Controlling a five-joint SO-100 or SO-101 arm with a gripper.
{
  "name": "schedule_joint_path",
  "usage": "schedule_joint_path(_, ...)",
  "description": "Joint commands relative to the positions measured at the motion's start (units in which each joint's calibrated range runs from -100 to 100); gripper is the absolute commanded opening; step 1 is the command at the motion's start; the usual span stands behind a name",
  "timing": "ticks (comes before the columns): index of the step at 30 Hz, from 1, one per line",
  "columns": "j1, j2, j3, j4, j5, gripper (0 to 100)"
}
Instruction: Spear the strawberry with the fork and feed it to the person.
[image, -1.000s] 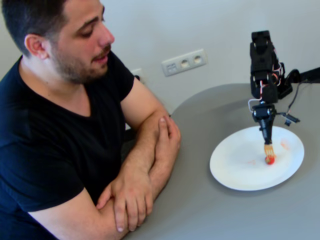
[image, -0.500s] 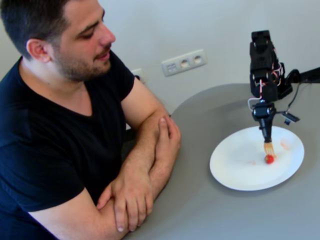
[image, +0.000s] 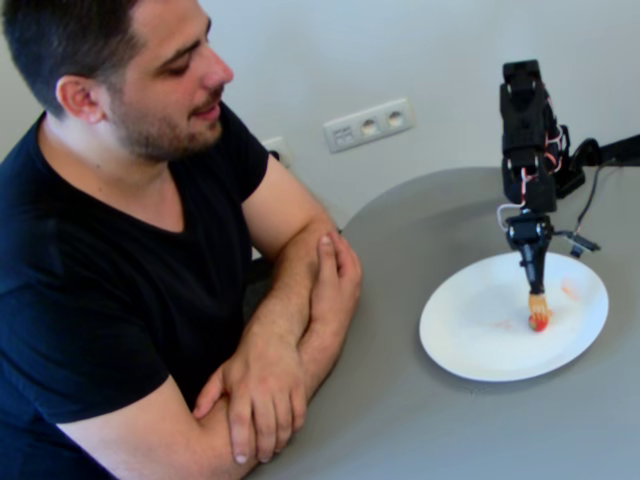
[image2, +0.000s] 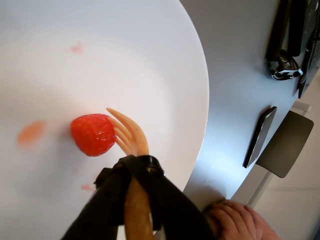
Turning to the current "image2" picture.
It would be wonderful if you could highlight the gray chair with white frame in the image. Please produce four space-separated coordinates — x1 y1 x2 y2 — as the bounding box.
234 101 315 208

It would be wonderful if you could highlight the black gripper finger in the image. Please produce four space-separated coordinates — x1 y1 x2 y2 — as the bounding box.
134 154 219 240

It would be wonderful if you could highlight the shiny black metal clip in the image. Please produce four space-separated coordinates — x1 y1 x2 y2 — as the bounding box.
267 49 304 81

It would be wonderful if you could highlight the white round plate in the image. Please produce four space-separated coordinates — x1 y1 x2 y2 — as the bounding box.
0 0 210 240

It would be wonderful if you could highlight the man's left hand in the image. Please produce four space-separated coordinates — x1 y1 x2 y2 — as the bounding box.
206 199 281 240

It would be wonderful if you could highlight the black smartphone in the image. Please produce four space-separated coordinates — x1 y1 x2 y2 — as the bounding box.
242 106 278 169

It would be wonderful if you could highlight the dark gray gripper finger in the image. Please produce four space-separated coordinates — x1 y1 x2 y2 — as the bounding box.
61 155 138 240

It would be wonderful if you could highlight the red strawberry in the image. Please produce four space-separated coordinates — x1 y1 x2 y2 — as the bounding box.
70 113 118 158

